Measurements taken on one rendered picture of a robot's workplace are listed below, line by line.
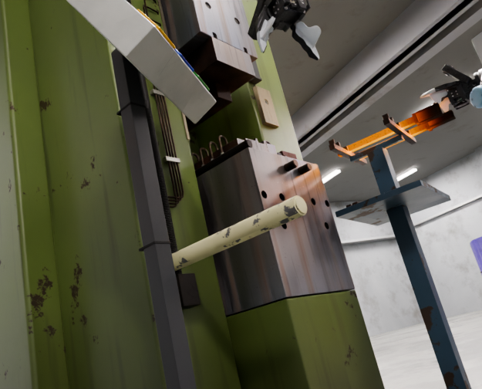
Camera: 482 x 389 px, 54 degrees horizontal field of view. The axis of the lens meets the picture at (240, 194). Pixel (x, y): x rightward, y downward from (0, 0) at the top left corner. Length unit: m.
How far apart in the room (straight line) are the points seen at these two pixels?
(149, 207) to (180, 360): 0.30
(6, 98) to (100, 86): 0.44
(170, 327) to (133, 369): 0.39
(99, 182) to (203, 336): 0.53
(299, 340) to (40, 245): 0.86
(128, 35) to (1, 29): 1.08
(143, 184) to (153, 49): 0.27
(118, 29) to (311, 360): 0.91
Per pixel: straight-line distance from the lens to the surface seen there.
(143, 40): 0.95
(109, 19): 1.01
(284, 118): 2.08
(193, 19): 1.69
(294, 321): 1.29
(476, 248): 4.65
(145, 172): 1.02
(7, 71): 1.89
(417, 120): 1.82
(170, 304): 0.95
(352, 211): 1.64
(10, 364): 1.67
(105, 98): 1.48
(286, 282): 1.30
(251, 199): 1.36
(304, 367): 1.29
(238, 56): 1.74
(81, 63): 1.65
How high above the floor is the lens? 0.36
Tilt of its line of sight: 18 degrees up
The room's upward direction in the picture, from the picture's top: 14 degrees counter-clockwise
